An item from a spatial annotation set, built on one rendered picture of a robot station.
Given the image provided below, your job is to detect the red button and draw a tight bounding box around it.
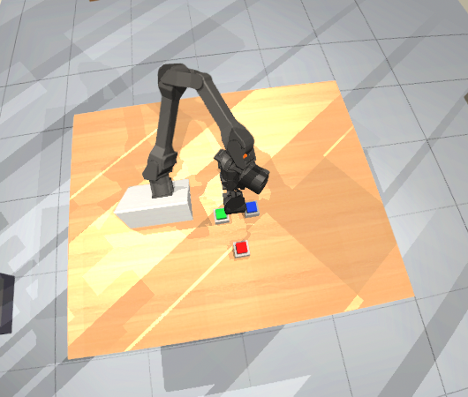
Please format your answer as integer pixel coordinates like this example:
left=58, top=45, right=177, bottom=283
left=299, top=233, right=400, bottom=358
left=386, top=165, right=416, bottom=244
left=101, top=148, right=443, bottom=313
left=233, top=240, right=251, bottom=258

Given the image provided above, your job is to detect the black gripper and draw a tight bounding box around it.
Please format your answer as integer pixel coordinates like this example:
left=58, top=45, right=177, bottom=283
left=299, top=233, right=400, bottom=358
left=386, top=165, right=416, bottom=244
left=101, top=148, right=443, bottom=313
left=219, top=172, right=246, bottom=214

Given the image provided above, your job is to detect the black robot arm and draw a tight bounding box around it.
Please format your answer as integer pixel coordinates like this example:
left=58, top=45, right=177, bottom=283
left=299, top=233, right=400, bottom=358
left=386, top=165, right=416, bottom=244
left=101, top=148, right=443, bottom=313
left=141, top=64, right=270, bottom=199

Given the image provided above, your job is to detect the blue button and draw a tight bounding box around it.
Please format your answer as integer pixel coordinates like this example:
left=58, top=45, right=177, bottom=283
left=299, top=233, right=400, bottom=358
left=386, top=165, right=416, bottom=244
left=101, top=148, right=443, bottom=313
left=245, top=200, right=260, bottom=218

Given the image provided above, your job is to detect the green button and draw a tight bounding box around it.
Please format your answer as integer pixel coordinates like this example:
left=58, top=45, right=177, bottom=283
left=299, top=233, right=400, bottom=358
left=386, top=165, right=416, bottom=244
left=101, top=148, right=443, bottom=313
left=213, top=207, right=230, bottom=225

